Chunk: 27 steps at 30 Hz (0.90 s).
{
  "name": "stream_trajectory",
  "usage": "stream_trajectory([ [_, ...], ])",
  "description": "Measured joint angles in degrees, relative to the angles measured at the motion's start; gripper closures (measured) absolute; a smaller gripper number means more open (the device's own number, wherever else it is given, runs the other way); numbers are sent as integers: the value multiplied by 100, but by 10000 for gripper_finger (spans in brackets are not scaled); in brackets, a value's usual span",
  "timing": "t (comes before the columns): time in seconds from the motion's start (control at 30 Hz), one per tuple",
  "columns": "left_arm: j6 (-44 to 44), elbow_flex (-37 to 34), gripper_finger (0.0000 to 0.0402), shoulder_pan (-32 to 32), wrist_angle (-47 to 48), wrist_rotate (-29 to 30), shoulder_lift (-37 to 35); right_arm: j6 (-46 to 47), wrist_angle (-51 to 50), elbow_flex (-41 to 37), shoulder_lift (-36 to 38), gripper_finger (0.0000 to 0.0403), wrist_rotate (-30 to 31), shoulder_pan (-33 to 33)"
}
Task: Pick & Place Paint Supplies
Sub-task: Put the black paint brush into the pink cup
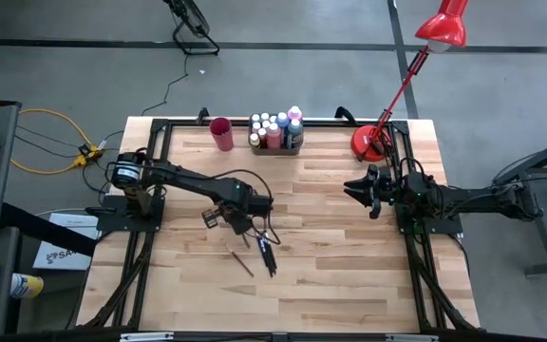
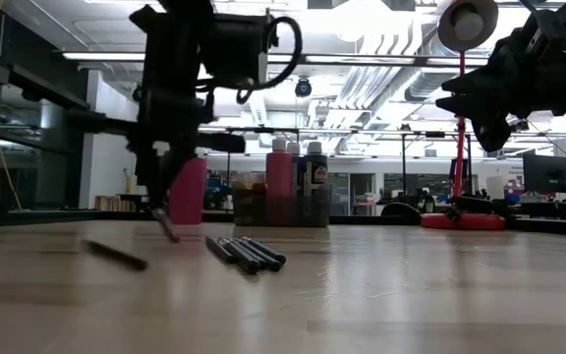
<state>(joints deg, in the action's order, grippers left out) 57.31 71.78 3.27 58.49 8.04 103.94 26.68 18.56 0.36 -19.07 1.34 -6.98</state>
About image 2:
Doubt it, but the stack of wooden blocks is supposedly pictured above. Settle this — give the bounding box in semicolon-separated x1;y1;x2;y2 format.
94;194;130;212

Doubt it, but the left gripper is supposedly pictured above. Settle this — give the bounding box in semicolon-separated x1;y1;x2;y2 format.
66;4;248;210

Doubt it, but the grey translucent plastic bin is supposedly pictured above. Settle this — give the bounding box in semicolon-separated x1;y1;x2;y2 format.
232;184;334;228

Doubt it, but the red desk lamp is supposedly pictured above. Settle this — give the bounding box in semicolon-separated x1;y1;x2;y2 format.
420;0;508;232

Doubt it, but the black bar with light strips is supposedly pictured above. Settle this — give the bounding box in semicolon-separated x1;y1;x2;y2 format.
61;50;490;69

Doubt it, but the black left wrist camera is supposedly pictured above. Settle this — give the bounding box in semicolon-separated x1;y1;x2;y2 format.
203;12;270;90

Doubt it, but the black monitor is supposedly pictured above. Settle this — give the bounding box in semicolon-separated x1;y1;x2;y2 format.
522;152;566;194

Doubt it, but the large dark grey paint bottle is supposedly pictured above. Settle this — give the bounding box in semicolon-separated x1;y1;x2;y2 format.
301;141;330;226

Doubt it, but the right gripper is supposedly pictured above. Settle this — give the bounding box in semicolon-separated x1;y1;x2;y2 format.
434;8;566;153

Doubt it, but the black aluminium table frame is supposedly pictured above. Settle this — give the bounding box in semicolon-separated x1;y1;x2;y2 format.
0;208;566;238

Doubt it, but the white cylindrical container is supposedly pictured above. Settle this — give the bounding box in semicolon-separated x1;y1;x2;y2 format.
485;175;505;201

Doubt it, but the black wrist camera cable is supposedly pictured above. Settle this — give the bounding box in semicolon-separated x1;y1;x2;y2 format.
236;15;305;105

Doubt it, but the red plastic cup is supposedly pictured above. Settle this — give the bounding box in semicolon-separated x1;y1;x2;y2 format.
167;156;208;226

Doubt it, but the large coral red paint bottle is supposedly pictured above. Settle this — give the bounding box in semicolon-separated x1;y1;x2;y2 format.
265;139;294;226

